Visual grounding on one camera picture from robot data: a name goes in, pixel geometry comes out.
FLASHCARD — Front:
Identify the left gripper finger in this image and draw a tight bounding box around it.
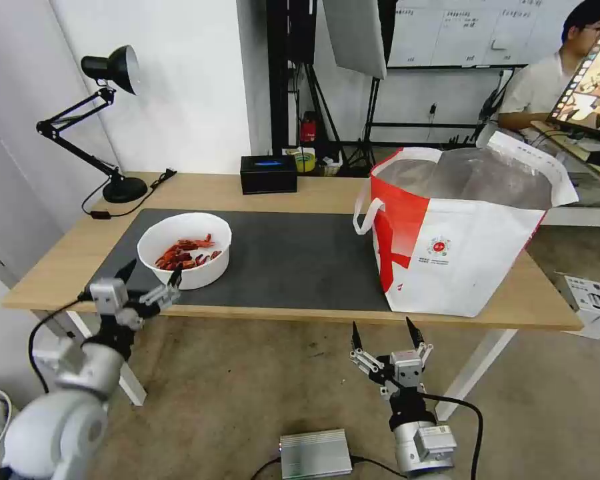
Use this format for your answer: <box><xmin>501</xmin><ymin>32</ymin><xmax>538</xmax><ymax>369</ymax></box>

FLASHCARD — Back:
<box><xmin>111</xmin><ymin>258</ymin><xmax>138</xmax><ymax>294</ymax></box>
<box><xmin>139</xmin><ymin>263</ymin><xmax>184</xmax><ymax>314</ymax></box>

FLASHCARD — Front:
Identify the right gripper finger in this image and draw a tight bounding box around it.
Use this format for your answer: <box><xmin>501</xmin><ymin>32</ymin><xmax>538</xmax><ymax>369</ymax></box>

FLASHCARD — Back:
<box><xmin>349</xmin><ymin>321</ymin><xmax>393</xmax><ymax>387</ymax></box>
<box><xmin>405</xmin><ymin>316</ymin><xmax>435</xmax><ymax>372</ymax></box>

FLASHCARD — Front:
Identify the white red takeout bag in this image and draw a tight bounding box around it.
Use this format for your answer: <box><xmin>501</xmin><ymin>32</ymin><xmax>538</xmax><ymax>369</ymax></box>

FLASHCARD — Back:
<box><xmin>353</xmin><ymin>131</ymin><xmax>580</xmax><ymax>319</ymax></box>

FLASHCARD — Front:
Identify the white round bowl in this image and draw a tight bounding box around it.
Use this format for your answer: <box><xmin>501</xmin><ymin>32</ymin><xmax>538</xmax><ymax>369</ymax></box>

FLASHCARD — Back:
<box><xmin>137</xmin><ymin>212</ymin><xmax>233</xmax><ymax>291</ymax></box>

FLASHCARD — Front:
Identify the wooden table with white legs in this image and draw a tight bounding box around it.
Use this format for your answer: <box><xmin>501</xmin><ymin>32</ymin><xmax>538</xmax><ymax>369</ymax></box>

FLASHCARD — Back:
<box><xmin>1</xmin><ymin>171</ymin><xmax>584</xmax><ymax>422</ymax></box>

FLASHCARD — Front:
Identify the black desk lamp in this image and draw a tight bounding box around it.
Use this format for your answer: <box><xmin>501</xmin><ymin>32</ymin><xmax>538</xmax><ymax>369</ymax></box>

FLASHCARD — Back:
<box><xmin>35</xmin><ymin>45</ymin><xmax>149</xmax><ymax>205</ymax></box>

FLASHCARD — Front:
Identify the silver metal power box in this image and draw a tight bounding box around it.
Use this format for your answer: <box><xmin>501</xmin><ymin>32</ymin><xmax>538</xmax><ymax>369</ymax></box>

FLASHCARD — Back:
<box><xmin>279</xmin><ymin>427</ymin><xmax>354</xmax><ymax>480</ymax></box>

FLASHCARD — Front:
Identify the black desk mat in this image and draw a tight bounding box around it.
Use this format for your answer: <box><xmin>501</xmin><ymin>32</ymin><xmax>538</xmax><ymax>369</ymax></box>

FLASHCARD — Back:
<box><xmin>87</xmin><ymin>208</ymin><xmax>397</xmax><ymax>314</ymax></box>

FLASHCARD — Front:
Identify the black tissue box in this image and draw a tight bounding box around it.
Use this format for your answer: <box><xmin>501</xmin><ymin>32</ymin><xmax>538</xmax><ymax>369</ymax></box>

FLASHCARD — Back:
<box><xmin>239</xmin><ymin>154</ymin><xmax>299</xmax><ymax>195</ymax></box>

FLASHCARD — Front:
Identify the white cardboard box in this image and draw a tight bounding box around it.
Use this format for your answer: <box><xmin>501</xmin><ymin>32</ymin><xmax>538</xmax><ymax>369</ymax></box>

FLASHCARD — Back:
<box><xmin>563</xmin><ymin>274</ymin><xmax>600</xmax><ymax>341</ymax></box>

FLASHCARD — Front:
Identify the yellow tape roll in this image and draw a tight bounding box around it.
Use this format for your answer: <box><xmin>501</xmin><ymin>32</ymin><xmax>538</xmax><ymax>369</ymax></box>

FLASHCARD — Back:
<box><xmin>284</xmin><ymin>147</ymin><xmax>317</xmax><ymax>174</ymax></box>

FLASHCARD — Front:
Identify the red fire extinguisher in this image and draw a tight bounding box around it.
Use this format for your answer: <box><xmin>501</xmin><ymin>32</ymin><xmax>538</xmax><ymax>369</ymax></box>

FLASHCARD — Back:
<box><xmin>299</xmin><ymin>110</ymin><xmax>319</xmax><ymax>147</ymax></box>

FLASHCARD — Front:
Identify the wooden office desk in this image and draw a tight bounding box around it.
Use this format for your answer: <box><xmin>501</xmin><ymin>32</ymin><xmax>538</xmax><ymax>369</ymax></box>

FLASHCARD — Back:
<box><xmin>529</xmin><ymin>119</ymin><xmax>600</xmax><ymax>227</ymax></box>

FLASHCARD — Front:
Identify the black light stand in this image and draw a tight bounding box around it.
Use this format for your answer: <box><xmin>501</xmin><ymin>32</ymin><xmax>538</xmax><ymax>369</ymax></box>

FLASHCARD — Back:
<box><xmin>339</xmin><ymin>75</ymin><xmax>397</xmax><ymax>177</ymax></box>

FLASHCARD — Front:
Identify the person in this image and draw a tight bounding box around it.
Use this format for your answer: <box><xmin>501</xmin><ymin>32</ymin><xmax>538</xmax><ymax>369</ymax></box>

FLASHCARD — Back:
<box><xmin>497</xmin><ymin>0</ymin><xmax>600</xmax><ymax>147</ymax></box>

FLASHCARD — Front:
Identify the black upright panel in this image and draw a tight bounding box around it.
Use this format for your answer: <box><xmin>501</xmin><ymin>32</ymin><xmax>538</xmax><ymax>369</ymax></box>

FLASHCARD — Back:
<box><xmin>267</xmin><ymin>0</ymin><xmax>317</xmax><ymax>67</ymax></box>

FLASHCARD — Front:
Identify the white softbox light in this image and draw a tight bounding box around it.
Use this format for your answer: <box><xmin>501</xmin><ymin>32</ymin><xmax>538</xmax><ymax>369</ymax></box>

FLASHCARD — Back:
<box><xmin>321</xmin><ymin>0</ymin><xmax>397</xmax><ymax>81</ymax></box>

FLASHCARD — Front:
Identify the whiteboard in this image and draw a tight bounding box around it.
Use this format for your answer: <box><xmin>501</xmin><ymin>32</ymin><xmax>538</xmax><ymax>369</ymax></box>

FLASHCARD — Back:
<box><xmin>387</xmin><ymin>0</ymin><xmax>583</xmax><ymax>69</ymax></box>

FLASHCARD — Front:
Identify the computer monitor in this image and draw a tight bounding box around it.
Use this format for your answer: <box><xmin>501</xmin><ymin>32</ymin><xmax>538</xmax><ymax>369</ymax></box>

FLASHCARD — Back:
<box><xmin>546</xmin><ymin>23</ymin><xmax>600</xmax><ymax>137</ymax></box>

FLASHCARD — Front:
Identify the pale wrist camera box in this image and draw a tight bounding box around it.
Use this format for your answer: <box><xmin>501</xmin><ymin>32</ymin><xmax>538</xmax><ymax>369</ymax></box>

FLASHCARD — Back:
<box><xmin>389</xmin><ymin>351</ymin><xmax>425</xmax><ymax>389</ymax></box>
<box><xmin>89</xmin><ymin>278</ymin><xmax>129</xmax><ymax>317</ymax></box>

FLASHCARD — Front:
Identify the black lamp cord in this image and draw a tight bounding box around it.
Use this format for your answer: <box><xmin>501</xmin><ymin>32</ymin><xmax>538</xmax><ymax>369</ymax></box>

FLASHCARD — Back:
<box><xmin>81</xmin><ymin>168</ymin><xmax>177</xmax><ymax>219</ymax></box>

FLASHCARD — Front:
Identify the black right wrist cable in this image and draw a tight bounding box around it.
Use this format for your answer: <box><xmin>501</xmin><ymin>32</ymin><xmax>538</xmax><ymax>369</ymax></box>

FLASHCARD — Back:
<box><xmin>419</xmin><ymin>391</ymin><xmax>484</xmax><ymax>480</ymax></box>

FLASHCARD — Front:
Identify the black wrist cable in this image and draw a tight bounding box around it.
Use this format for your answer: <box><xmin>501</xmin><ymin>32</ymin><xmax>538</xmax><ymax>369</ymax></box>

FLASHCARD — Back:
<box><xmin>28</xmin><ymin>293</ymin><xmax>94</xmax><ymax>396</ymax></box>
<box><xmin>419</xmin><ymin>391</ymin><xmax>484</xmax><ymax>480</ymax></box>

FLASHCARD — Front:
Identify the black power box cable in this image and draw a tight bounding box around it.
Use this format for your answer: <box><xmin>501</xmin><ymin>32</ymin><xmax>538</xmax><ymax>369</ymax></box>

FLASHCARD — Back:
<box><xmin>249</xmin><ymin>455</ymin><xmax>282</xmax><ymax>480</ymax></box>
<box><xmin>349</xmin><ymin>453</ymin><xmax>399</xmax><ymax>476</ymax></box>

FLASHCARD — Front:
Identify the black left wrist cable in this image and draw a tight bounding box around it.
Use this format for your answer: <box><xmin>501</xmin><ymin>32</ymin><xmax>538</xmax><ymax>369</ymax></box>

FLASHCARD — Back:
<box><xmin>28</xmin><ymin>293</ymin><xmax>94</xmax><ymax>396</ymax></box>

